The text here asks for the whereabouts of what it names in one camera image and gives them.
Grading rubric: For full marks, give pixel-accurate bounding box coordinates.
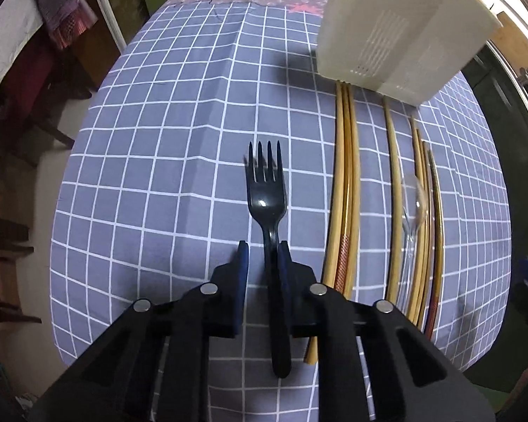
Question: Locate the black plastic fork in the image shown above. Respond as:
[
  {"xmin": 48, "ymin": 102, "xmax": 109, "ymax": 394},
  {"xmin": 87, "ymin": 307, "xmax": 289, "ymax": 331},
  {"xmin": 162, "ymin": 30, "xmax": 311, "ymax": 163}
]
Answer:
[{"xmin": 246, "ymin": 143, "xmax": 292, "ymax": 379}]

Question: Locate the dark bamboo chopstick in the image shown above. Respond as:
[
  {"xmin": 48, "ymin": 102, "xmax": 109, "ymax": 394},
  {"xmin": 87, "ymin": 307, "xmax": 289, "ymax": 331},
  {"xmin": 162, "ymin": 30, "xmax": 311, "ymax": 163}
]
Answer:
[{"xmin": 425, "ymin": 149, "xmax": 445, "ymax": 339}]

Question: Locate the white hanging sheet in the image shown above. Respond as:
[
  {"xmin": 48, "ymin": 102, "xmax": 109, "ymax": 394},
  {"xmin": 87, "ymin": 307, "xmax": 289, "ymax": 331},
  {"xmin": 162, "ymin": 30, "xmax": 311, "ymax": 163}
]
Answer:
[{"xmin": 0, "ymin": 0, "xmax": 44, "ymax": 84}]

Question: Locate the purple checkered apron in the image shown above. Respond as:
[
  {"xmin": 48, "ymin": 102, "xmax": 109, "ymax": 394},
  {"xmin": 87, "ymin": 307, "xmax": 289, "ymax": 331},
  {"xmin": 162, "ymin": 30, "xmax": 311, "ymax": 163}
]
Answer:
[{"xmin": 37, "ymin": 0, "xmax": 97, "ymax": 51}]

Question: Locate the clear plastic spoon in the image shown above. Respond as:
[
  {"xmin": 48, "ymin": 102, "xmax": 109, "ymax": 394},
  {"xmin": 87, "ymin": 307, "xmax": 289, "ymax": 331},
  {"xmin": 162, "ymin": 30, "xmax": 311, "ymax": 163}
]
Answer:
[{"xmin": 398, "ymin": 174, "xmax": 426, "ymax": 308}]

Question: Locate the blue checkered tablecloth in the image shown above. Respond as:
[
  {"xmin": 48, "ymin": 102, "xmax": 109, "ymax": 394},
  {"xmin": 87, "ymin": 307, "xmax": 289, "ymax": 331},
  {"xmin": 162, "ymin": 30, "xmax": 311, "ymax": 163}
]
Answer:
[{"xmin": 50, "ymin": 0, "xmax": 511, "ymax": 421}]

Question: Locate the white plastic utensil holder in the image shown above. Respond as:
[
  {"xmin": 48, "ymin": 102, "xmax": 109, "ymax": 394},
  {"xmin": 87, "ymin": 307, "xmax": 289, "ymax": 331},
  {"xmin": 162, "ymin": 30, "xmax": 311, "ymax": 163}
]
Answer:
[{"xmin": 315, "ymin": 0, "xmax": 502, "ymax": 107}]

